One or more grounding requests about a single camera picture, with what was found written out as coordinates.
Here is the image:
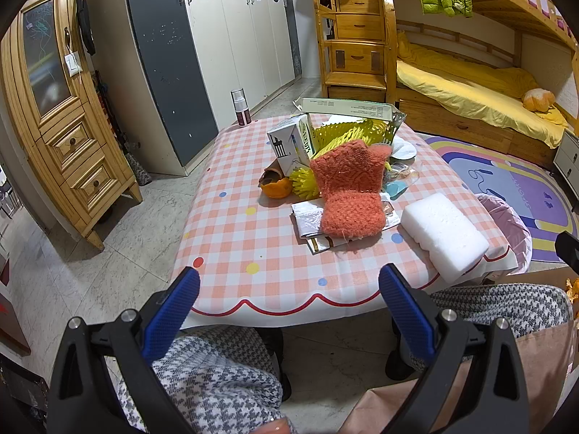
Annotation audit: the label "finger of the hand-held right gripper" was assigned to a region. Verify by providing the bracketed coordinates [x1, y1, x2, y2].
[555, 231, 579, 274]

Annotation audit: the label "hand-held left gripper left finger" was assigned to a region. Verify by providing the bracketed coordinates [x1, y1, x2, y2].
[47, 267, 201, 434]

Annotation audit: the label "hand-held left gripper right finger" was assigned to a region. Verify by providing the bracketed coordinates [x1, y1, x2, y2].
[379, 263, 530, 434]

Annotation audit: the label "bin with pink bag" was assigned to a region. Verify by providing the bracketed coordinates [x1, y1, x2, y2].
[473, 193, 533, 276]

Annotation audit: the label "clear plastic packet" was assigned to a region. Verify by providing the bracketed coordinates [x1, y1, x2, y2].
[384, 160, 419, 200]

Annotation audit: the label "orange peel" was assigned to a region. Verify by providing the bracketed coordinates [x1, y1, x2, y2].
[259, 176, 293, 199]

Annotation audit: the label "white foam block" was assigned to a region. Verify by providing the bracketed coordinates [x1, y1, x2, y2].
[402, 192, 490, 283]

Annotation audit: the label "person's left leg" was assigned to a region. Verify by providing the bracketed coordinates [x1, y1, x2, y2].
[117, 325, 297, 434]

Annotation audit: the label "person's leg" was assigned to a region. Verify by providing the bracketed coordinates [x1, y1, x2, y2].
[409, 282, 574, 369]
[117, 325, 297, 434]

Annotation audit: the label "person's right leg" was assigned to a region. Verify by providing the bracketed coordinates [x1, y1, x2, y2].
[409, 282, 574, 369]

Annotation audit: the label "purple patterned rug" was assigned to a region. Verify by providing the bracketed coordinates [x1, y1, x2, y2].
[423, 136, 579, 263]

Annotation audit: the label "white nightstand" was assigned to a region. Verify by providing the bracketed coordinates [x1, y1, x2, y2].
[554, 133, 579, 186]

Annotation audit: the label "pink checkered tablecloth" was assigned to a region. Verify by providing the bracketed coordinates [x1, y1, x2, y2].
[169, 115, 519, 328]

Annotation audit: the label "black table leg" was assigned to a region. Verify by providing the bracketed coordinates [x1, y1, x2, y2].
[258, 327, 291, 401]

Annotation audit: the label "silver foil packet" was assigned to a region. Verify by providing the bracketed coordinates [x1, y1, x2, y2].
[291, 199, 401, 254]

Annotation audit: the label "orange knitted cloth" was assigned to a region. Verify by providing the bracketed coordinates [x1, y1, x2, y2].
[310, 141, 392, 239]

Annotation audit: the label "orange plush pillow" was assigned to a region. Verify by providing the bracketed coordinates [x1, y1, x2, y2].
[522, 88, 556, 113]

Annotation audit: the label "white round cotton pad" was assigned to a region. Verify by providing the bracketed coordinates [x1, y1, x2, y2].
[391, 138, 417, 162]

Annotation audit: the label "red box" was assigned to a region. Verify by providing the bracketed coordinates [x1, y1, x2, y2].
[0, 253, 31, 357]

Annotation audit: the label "silver foil wrapper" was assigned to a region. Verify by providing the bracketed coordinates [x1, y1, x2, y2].
[384, 111, 408, 146]

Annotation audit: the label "yellow bedsheet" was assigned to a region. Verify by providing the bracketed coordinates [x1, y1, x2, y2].
[396, 31, 569, 148]

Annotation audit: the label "small white green carton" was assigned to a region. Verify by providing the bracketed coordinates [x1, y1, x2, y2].
[267, 115, 317, 177]

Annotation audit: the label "wooden cabinet with drawers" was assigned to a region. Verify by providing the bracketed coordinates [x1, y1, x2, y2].
[0, 0, 143, 250]

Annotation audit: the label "white spray bottle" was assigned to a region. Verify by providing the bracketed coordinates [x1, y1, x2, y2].
[231, 89, 252, 127]

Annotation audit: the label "long white green box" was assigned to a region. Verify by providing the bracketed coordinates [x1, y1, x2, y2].
[294, 97, 399, 121]

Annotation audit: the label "white and grey wardrobe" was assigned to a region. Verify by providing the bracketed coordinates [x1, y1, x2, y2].
[81, 0, 301, 177]

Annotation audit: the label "wooden stair drawers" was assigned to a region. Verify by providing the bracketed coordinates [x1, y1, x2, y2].
[314, 0, 394, 102]

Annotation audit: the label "black hanging cloth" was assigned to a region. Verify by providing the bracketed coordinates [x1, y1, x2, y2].
[76, 0, 97, 56]

